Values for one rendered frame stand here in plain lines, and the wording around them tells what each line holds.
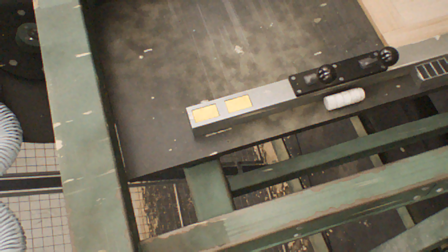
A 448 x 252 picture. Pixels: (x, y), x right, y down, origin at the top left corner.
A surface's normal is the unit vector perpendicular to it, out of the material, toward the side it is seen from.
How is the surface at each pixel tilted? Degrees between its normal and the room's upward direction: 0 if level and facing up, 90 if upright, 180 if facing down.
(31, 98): 90
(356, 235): 0
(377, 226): 0
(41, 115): 90
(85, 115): 60
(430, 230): 0
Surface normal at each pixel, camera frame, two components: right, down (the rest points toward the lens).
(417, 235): -0.85, 0.00
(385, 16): -0.05, -0.48
